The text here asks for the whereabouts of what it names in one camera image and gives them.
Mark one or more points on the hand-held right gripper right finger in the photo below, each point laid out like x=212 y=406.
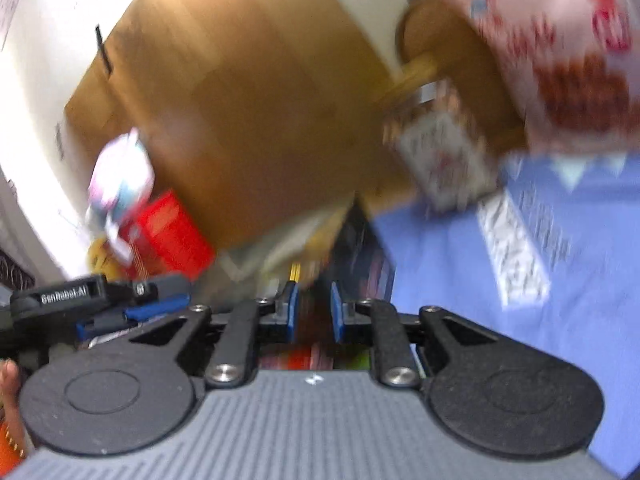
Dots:
x=337 y=317

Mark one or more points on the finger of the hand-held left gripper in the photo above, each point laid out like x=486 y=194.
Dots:
x=155 y=307
x=100 y=327

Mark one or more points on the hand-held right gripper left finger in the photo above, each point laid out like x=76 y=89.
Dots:
x=290 y=312

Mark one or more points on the black printed box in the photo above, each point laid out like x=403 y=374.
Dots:
x=367 y=260

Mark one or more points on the person's left hand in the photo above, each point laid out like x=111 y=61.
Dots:
x=10 y=390

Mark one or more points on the yellow plush toy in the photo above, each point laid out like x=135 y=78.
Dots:
x=100 y=260

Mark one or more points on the red gift box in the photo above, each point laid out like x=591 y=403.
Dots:
x=167 y=237

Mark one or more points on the pink plush toy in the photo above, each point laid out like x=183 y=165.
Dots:
x=120 y=180

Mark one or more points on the blue printed cloth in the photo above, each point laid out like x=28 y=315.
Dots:
x=500 y=300

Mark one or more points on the clear nut jar yellow lid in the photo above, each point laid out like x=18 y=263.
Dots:
x=442 y=155

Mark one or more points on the woven round basket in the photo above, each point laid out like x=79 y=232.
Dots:
x=450 y=50

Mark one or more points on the pink snack bag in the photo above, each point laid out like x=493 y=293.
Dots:
x=555 y=50

